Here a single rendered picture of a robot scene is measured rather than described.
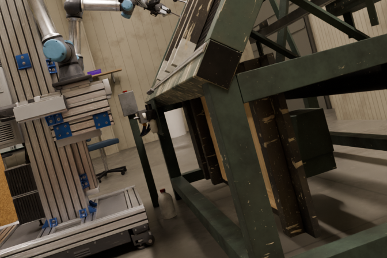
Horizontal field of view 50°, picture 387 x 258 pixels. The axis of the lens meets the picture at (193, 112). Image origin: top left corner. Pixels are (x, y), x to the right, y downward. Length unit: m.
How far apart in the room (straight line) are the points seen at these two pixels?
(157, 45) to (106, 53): 1.20
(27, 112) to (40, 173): 0.49
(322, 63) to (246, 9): 0.29
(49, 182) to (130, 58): 7.48
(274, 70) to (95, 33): 8.93
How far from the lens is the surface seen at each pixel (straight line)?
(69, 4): 3.13
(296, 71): 1.30
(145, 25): 10.16
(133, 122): 3.29
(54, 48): 2.40
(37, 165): 2.73
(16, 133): 2.68
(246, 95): 1.24
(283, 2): 2.65
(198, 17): 1.94
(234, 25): 1.25
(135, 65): 9.97
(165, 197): 2.90
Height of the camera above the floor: 0.76
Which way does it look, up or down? 2 degrees down
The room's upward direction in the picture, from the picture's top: 15 degrees counter-clockwise
